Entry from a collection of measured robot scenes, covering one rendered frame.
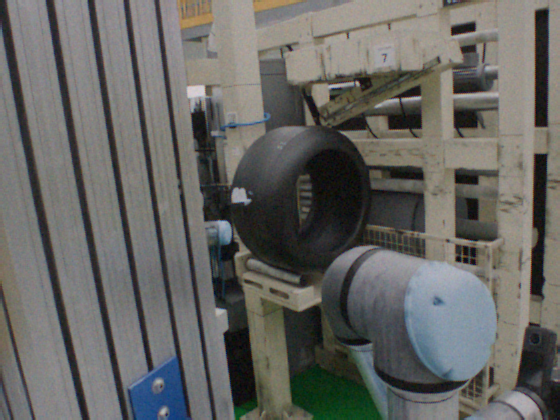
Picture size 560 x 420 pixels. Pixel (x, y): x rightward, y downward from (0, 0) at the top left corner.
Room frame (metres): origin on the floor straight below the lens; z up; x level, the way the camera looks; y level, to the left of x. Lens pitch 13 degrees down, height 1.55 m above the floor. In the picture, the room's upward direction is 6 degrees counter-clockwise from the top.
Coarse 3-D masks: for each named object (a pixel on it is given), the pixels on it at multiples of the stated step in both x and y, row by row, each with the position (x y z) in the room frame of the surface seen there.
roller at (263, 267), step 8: (248, 264) 1.93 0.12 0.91; (256, 264) 1.90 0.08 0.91; (264, 264) 1.87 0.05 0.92; (264, 272) 1.85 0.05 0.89; (272, 272) 1.81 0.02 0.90; (280, 272) 1.77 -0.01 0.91; (288, 272) 1.75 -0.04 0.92; (296, 272) 1.73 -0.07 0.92; (288, 280) 1.74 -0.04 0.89; (296, 280) 1.70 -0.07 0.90; (304, 280) 1.69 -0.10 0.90
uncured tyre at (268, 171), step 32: (288, 128) 1.85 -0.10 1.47; (320, 128) 1.79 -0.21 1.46; (256, 160) 1.73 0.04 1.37; (288, 160) 1.66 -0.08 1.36; (320, 160) 2.10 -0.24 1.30; (352, 160) 1.85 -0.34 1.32; (256, 192) 1.65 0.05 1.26; (288, 192) 1.63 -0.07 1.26; (320, 192) 2.11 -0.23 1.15; (352, 192) 2.02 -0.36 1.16; (256, 224) 1.65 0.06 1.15; (288, 224) 1.62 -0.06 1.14; (320, 224) 2.08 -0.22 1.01; (352, 224) 1.97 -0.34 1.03; (256, 256) 1.80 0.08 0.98; (288, 256) 1.64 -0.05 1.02; (320, 256) 1.71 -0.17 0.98
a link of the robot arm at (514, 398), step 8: (512, 392) 0.64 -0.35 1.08; (496, 400) 0.63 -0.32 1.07; (504, 400) 0.62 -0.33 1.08; (512, 400) 0.62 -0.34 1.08; (520, 400) 0.62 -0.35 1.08; (528, 400) 0.62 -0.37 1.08; (520, 408) 0.60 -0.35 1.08; (528, 408) 0.60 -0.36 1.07; (536, 408) 0.61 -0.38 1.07; (528, 416) 0.59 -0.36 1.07; (536, 416) 0.60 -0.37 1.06
